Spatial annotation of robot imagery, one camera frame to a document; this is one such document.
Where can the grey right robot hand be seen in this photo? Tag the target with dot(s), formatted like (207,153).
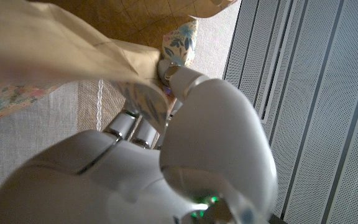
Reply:
(135,180)

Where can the floral patterned cloth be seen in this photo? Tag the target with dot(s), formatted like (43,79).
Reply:
(57,46)

